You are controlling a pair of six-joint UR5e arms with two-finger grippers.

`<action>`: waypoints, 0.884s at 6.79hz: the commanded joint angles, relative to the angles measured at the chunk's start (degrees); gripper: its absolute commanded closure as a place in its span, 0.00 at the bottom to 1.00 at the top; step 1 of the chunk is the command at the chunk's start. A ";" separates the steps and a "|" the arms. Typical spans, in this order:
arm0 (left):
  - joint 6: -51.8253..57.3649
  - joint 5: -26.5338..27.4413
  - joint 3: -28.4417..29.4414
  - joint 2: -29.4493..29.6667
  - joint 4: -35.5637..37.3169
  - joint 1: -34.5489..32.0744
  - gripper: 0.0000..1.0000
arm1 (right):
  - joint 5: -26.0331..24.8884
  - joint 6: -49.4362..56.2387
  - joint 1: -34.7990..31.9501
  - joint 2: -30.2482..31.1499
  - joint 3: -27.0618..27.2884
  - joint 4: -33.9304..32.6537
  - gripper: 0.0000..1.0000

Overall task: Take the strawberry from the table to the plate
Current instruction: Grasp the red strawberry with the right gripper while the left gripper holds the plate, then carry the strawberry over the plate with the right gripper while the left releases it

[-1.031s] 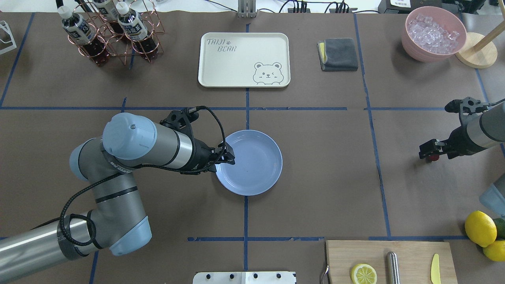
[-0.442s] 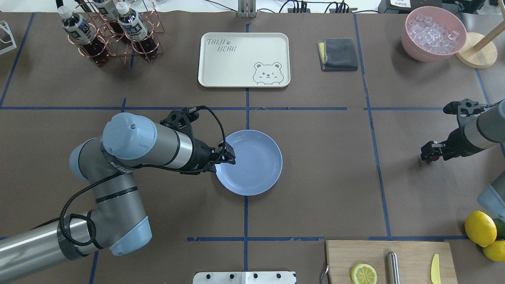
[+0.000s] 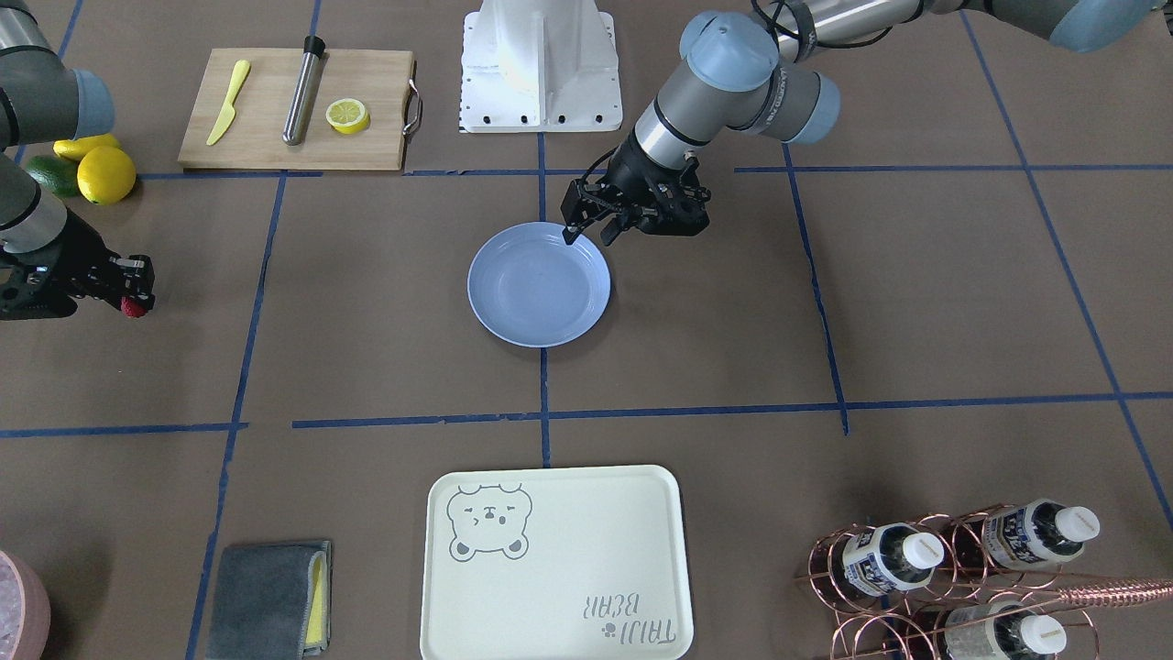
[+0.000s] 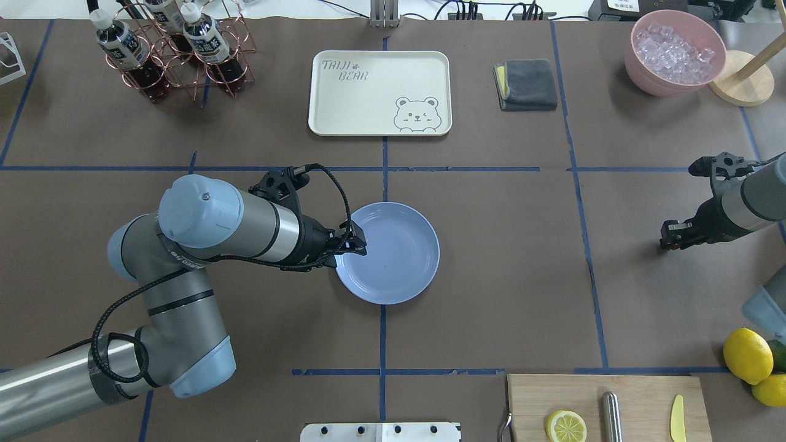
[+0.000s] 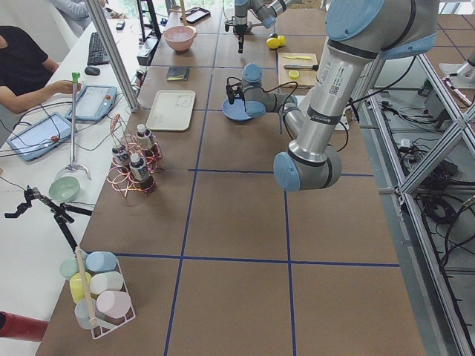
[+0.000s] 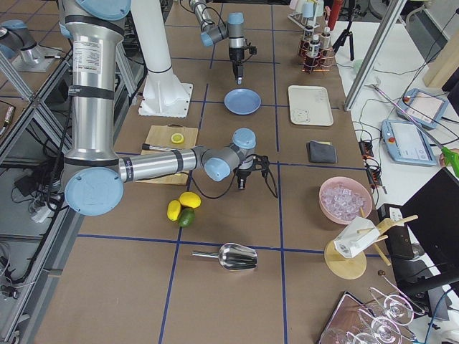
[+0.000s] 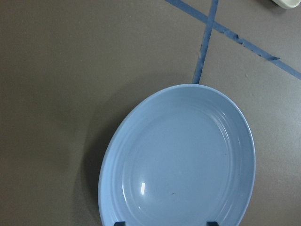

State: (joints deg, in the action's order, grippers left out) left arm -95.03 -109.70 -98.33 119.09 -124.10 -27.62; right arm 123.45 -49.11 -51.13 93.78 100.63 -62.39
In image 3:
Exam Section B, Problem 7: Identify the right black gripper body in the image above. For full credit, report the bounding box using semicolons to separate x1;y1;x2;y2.
1;213;126;321

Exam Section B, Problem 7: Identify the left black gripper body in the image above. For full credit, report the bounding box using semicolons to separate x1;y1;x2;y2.
561;137;711;237

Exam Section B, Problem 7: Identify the red strawberry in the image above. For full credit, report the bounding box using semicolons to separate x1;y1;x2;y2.
120;297;148;318

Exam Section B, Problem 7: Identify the blue plate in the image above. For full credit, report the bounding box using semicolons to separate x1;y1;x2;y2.
466;222;612;349

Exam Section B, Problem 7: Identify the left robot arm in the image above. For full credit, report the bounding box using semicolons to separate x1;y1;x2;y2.
561;1;1155;244

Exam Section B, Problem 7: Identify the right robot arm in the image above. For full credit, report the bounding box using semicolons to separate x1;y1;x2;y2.
1;1;155;321

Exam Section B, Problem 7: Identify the round yellow lemon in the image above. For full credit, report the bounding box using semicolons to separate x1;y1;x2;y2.
77;147;137;205

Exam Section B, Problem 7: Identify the green avocado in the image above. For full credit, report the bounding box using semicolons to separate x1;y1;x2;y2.
23;155;81;199

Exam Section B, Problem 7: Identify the elongated yellow lemon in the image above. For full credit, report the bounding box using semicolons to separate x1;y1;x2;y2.
53;132;121;163

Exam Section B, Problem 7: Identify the yellow plastic knife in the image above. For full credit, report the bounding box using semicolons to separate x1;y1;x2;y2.
205;59;251;147

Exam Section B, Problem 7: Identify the steel muddler black tip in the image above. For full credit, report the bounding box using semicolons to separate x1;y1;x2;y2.
282;34;326;147

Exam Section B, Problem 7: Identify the wooden cutting board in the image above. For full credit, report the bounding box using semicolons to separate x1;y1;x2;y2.
177;48;416;172

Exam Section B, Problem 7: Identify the lemon half slice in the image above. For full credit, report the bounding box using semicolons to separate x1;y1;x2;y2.
325;97;369;135

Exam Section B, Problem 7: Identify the pink bowl of ice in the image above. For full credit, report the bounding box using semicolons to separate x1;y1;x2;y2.
1;551;50;659

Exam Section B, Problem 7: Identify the cream bear tray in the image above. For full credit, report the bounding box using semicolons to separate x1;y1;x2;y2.
420;465;694;659

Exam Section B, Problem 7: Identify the grey yellow folded cloth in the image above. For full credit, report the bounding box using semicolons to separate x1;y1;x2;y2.
204;539;334;659

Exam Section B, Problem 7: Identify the tea bottle white cap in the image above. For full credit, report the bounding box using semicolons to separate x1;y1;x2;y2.
830;523;947;600

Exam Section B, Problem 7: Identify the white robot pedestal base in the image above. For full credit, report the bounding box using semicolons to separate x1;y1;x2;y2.
457;1;624;134

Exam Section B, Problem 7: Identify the copper wire bottle rack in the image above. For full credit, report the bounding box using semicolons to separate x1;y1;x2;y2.
793;523;1169;659

